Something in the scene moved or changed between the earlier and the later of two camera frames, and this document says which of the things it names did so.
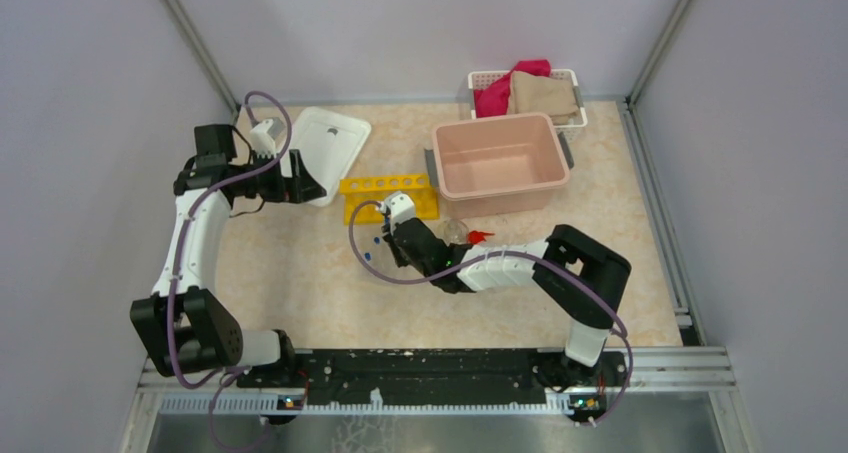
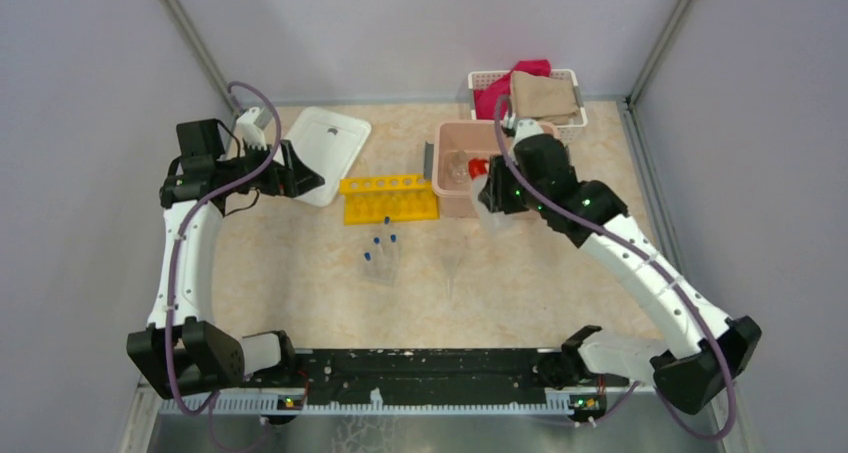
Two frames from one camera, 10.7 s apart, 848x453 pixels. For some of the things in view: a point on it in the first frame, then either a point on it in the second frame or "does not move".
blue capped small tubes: [367, 255] does not move
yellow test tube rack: [364, 192] does not move
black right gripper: [387, 234] → [494, 195]
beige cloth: [554, 97] does not move
